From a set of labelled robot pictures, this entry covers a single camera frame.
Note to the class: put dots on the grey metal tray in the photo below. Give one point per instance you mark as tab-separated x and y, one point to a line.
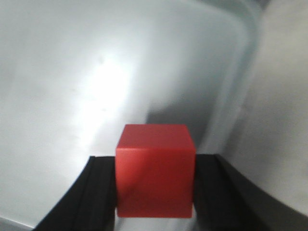
74	72

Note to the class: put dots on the red cube block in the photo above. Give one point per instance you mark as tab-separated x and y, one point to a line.
155	165

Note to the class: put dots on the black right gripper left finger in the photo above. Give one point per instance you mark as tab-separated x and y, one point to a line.
89	204

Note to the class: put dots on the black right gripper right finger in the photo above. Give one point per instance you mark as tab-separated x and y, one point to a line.
225	200

